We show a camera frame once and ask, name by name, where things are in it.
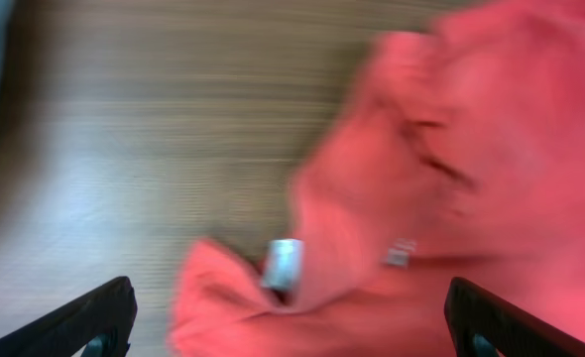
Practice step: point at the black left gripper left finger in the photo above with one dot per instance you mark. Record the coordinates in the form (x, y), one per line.
(96, 324)

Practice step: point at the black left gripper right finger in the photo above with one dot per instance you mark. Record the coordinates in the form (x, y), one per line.
(483, 324)

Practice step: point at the red t-shirt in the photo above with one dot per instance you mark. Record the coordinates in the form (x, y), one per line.
(460, 153)

